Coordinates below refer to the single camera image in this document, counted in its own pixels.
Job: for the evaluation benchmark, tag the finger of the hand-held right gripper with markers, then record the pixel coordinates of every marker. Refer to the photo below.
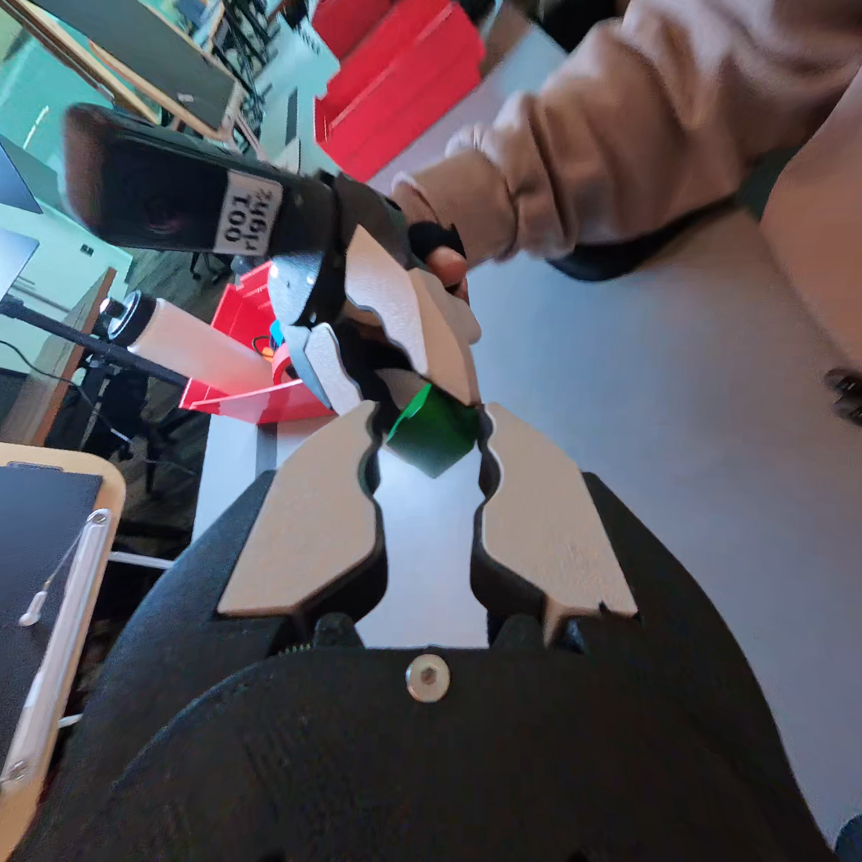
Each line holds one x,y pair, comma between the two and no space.
330,367
404,316

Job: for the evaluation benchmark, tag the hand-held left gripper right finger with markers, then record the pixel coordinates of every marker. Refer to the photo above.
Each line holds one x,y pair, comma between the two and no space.
545,532

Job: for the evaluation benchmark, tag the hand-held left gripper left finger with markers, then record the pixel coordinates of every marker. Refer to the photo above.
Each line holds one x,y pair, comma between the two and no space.
303,532

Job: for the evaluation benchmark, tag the green block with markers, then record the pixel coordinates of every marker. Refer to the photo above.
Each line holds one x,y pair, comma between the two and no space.
431,431

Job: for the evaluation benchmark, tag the person's right hand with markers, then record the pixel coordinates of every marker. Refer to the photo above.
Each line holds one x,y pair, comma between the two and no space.
450,269

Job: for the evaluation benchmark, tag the red tape roll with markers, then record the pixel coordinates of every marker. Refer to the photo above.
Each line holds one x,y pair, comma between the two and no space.
281,369

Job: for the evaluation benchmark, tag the small blue case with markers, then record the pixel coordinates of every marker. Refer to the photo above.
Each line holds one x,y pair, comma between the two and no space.
276,331

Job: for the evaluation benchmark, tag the large red plastic bin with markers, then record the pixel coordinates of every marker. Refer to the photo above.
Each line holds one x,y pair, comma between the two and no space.
236,303

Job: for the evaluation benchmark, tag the dark grey standing panel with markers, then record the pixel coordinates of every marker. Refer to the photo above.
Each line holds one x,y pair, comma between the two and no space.
148,60

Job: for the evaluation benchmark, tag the white water bottle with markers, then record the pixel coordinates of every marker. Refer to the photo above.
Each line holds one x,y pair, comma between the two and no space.
202,343

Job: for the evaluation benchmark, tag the black light stand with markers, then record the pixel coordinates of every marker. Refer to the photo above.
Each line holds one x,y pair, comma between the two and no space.
94,345

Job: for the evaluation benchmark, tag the wooden framed chair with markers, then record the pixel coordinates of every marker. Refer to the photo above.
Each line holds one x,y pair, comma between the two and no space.
40,539

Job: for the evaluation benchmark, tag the person's beige hoodie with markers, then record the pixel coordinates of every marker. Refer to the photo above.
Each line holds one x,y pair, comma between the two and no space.
821,269

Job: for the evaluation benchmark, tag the person's blue trousers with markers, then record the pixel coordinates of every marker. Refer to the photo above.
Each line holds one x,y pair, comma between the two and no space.
852,842

